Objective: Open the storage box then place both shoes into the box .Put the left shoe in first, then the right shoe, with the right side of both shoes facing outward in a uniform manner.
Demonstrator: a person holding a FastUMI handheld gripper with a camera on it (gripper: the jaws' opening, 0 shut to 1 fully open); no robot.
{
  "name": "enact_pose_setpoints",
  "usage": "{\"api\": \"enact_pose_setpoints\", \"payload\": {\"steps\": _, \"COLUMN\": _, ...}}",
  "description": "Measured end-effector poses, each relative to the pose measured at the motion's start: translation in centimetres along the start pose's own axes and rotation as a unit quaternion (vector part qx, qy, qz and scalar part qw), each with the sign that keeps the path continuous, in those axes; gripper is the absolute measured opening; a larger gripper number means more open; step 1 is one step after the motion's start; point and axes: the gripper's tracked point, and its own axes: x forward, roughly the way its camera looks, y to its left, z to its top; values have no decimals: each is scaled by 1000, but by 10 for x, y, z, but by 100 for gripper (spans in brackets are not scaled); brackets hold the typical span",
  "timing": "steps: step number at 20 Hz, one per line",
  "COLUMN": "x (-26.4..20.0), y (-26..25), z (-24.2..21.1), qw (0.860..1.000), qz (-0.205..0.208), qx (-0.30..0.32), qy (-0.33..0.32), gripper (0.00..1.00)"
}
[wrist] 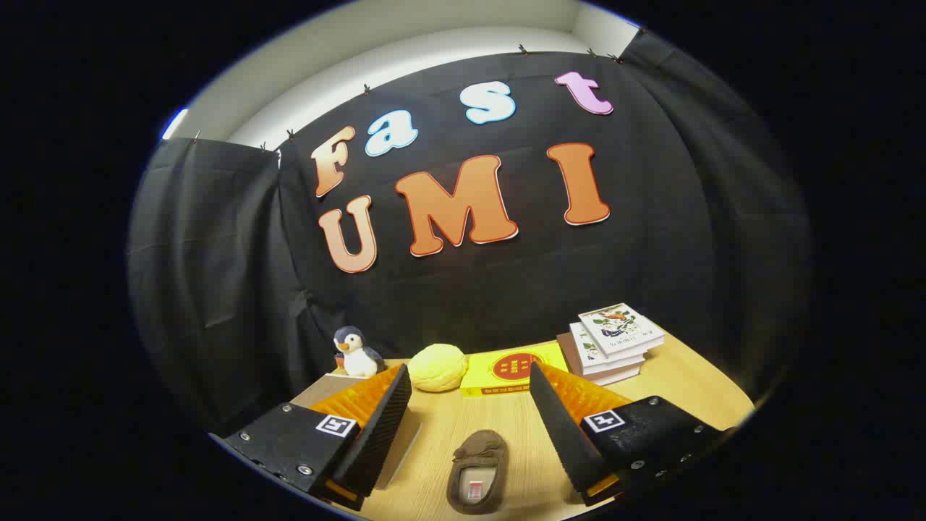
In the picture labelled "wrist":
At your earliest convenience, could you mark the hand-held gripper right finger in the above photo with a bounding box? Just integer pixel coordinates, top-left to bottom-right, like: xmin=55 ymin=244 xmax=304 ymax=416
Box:
xmin=530 ymin=360 xmax=724 ymax=507

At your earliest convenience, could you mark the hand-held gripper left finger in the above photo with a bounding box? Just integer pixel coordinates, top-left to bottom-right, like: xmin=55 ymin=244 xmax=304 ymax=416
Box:
xmin=224 ymin=364 xmax=413 ymax=511

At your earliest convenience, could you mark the beige fabric storage box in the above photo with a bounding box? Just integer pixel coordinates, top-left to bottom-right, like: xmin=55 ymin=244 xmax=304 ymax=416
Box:
xmin=289 ymin=373 xmax=422 ymax=491

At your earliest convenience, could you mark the brown fuzzy shoe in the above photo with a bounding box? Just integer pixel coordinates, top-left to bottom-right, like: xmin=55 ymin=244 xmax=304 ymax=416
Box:
xmin=446 ymin=430 xmax=509 ymax=516

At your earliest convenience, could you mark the penguin plush toy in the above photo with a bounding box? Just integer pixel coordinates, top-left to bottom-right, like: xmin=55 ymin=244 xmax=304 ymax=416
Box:
xmin=333 ymin=326 xmax=388 ymax=378

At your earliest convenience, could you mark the yellow round plush bun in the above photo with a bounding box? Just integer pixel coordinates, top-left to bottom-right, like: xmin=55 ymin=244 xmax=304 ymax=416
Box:
xmin=407 ymin=343 xmax=469 ymax=393

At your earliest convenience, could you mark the white book with leaf print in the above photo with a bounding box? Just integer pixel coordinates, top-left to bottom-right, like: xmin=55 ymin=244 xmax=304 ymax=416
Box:
xmin=569 ymin=322 xmax=647 ymax=376

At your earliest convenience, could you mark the yellow book with red circle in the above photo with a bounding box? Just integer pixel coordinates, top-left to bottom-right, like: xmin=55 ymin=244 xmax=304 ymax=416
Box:
xmin=460 ymin=342 xmax=570 ymax=397

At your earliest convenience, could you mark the white illustrated book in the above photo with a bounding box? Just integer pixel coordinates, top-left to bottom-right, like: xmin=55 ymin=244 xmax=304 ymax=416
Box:
xmin=577 ymin=302 xmax=665 ymax=360

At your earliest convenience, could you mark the black backdrop cloth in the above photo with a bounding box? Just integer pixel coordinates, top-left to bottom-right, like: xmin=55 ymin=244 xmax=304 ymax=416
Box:
xmin=127 ymin=29 xmax=811 ymax=435

